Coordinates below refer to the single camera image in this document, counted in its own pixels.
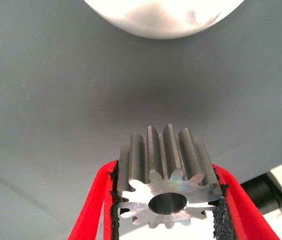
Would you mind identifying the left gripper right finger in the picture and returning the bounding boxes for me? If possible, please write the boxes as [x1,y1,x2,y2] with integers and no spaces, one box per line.
[211,163,281,240]

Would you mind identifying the steel planetary gear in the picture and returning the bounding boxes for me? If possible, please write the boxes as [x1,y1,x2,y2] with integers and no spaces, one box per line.
[117,124,224,230]

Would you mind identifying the round metal carrier plate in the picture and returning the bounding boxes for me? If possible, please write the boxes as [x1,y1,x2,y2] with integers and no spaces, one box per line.
[82,0,246,40]

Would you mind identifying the dark grey table cloth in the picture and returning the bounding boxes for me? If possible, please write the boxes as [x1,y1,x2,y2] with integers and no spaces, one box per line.
[0,0,282,240]

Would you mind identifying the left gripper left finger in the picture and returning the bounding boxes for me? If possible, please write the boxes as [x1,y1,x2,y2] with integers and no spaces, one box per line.
[67,159,121,240]

